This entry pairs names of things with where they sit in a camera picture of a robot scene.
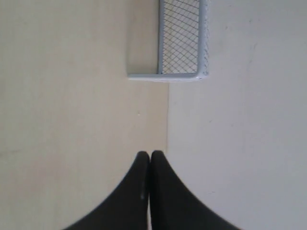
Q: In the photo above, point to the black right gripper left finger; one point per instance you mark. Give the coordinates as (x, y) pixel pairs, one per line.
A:
(126, 207)

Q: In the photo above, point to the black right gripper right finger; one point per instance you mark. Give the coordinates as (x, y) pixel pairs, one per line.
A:
(173, 206)

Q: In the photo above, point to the white miniature soccer goal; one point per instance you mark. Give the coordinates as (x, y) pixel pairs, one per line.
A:
(182, 42)

